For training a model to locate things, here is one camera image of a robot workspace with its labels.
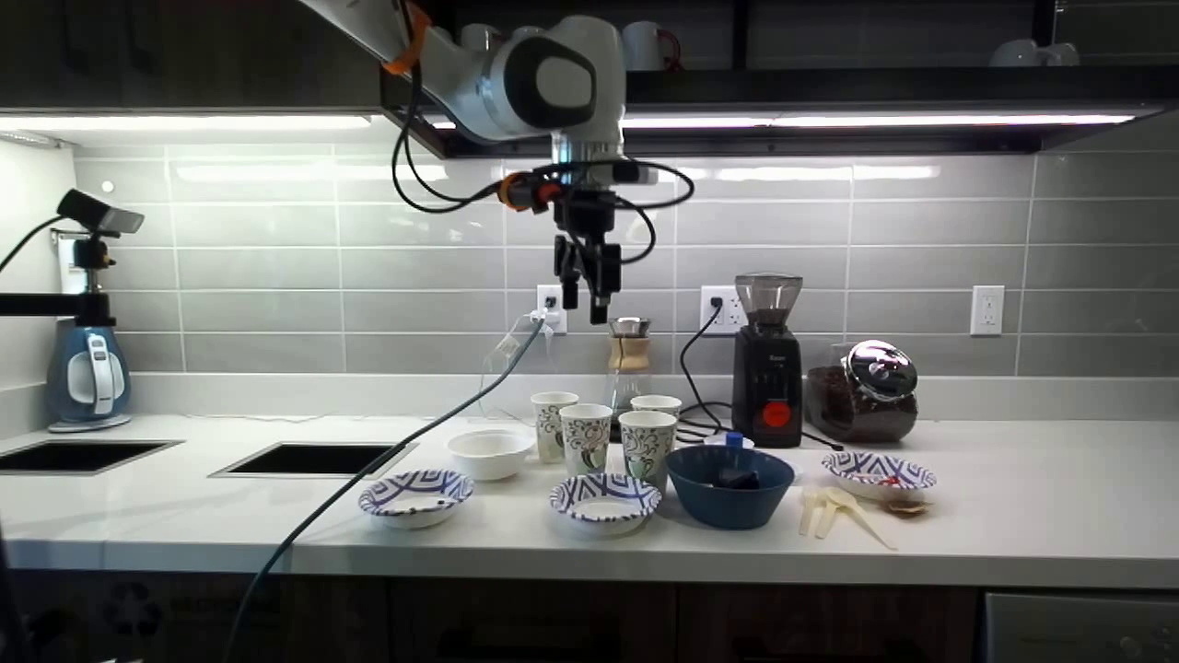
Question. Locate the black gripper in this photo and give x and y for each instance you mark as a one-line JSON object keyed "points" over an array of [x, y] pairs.
{"points": [[587, 223]]}

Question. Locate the white plug adapter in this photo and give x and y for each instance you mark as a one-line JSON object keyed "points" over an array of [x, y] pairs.
{"points": [[544, 326]]}

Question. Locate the glass pour-over carafe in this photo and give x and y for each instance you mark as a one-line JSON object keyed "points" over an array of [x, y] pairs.
{"points": [[628, 355]]}

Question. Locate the white ceramic bowl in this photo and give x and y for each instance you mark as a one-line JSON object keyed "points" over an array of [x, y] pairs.
{"points": [[486, 449]]}

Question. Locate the black coffee grinder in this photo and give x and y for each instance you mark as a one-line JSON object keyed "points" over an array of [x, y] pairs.
{"points": [[768, 368]]}

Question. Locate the blue white scoop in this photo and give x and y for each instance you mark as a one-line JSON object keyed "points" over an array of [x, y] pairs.
{"points": [[735, 460]]}

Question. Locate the white mug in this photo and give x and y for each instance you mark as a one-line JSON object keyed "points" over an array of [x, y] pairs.
{"points": [[651, 44]]}

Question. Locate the dark blue bowl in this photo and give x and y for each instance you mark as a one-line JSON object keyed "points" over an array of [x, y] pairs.
{"points": [[730, 498]]}

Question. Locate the blue patterned plate with beans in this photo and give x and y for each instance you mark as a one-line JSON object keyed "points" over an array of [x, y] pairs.
{"points": [[414, 495]]}

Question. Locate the chrome round kettle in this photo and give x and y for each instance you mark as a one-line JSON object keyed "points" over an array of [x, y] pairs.
{"points": [[867, 390]]}

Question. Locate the under-shelf light strip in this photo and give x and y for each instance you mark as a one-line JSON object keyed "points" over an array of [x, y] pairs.
{"points": [[859, 120]]}

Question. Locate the recessed dark sink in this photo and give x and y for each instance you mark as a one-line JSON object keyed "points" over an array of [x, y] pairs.
{"points": [[314, 457], [75, 453]]}

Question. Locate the pale wooden sticks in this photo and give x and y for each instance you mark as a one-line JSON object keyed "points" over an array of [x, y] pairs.
{"points": [[832, 508]]}

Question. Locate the dark wood base cabinets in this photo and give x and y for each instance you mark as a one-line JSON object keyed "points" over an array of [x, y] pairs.
{"points": [[490, 619]]}

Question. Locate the white shelf bowl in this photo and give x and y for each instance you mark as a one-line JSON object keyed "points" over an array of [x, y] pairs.
{"points": [[1019, 53], [1062, 56]]}

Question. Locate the blue electric kettle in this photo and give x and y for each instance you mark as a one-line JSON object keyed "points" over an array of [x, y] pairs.
{"points": [[88, 372]]}

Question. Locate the steel dishwasher front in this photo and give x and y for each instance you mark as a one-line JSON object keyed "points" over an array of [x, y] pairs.
{"points": [[1082, 626]]}

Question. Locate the white wall outlet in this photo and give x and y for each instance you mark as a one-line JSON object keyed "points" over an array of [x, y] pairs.
{"points": [[983, 310], [724, 306], [545, 296]]}

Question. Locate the orange wrist camera bracket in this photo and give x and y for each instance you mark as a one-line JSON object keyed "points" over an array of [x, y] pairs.
{"points": [[522, 193]]}

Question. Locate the dark wall shelf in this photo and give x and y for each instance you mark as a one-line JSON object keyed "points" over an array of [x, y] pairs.
{"points": [[859, 83]]}

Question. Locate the black exterior camera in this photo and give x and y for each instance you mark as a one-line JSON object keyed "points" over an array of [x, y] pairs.
{"points": [[95, 210]]}

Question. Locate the black camera stand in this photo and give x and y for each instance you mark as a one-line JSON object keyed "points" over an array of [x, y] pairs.
{"points": [[88, 278]]}

